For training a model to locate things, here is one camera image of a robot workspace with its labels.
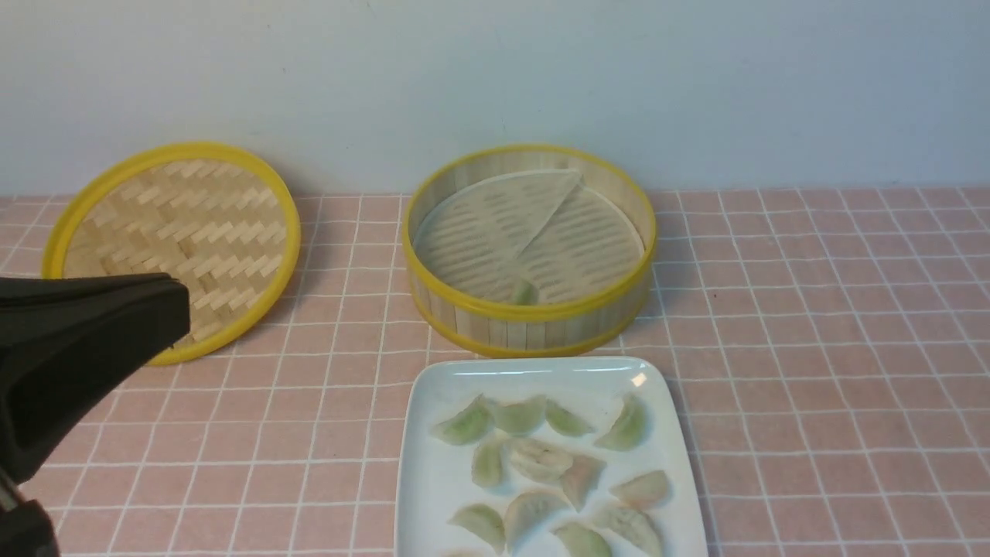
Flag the white perforated steamer liner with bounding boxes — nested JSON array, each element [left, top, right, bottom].
[[414, 169, 646, 306]]

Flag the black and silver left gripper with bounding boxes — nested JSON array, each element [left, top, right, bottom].
[[1, 274, 190, 556]]

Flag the yellow-rimmed woven bamboo lid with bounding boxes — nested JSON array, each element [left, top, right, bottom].
[[40, 142, 302, 366]]

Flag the white pleated dumpling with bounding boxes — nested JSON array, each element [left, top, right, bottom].
[[506, 438, 574, 484]]

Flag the white square ceramic plate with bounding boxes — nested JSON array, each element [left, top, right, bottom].
[[394, 356, 708, 556]]

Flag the pale green steamed dumpling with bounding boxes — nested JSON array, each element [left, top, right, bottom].
[[592, 503, 665, 556]]

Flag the yellow-rimmed bamboo steamer basket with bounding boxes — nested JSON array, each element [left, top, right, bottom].
[[401, 144, 658, 357]]

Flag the small green dumpling in steamer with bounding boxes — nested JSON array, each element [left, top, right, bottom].
[[510, 278, 540, 306]]

